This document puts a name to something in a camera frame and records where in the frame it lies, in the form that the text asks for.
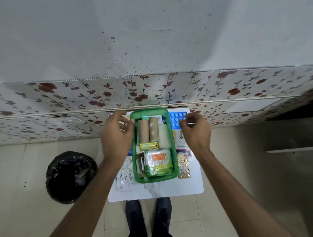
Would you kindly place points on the brown glass bottle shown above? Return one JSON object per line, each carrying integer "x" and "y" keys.
{"x": 140, "y": 163}

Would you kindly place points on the white printed plaster box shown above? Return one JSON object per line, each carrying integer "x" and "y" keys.
{"x": 179, "y": 144}

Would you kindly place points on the person's left hand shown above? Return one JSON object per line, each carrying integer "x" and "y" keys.
{"x": 115, "y": 141}

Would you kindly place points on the person's right forearm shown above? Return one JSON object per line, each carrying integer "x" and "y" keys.
{"x": 234, "y": 197}

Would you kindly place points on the person's right leg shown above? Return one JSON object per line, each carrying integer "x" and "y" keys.
{"x": 161, "y": 216}

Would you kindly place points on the green plastic tray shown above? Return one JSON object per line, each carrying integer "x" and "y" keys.
{"x": 174, "y": 156}

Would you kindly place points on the person's left leg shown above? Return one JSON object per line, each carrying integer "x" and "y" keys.
{"x": 135, "y": 217}

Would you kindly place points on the person's leg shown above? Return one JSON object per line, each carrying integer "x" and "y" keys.
{"x": 161, "y": 216}
{"x": 135, "y": 217}

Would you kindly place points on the person's left thumb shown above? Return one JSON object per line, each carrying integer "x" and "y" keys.
{"x": 130, "y": 125}

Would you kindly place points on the brown bandage roll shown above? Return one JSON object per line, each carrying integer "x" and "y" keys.
{"x": 144, "y": 131}
{"x": 154, "y": 129}

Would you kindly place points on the black bin bag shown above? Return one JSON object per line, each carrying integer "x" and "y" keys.
{"x": 69, "y": 177}

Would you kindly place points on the person's left forearm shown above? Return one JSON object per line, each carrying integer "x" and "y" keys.
{"x": 90, "y": 200}

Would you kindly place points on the person's right hand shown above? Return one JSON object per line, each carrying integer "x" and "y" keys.
{"x": 198, "y": 136}

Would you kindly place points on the cotton swab packet green label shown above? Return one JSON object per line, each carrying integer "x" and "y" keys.
{"x": 158, "y": 163}

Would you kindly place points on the person's right thumb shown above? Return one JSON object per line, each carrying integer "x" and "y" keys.
{"x": 183, "y": 124}

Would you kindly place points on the clear plastic packet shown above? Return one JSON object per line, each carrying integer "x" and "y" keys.
{"x": 124, "y": 178}

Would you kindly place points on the small yellow box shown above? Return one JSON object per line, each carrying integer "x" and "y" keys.
{"x": 148, "y": 145}

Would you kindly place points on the gold pill blister pack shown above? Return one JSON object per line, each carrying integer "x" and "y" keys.
{"x": 183, "y": 166}

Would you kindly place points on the white gauze roll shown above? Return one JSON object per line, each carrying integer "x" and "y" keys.
{"x": 164, "y": 136}

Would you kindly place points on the teal and white box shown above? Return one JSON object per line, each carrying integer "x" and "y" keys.
{"x": 159, "y": 118}

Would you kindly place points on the blue pill blister pack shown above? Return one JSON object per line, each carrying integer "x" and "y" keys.
{"x": 176, "y": 118}

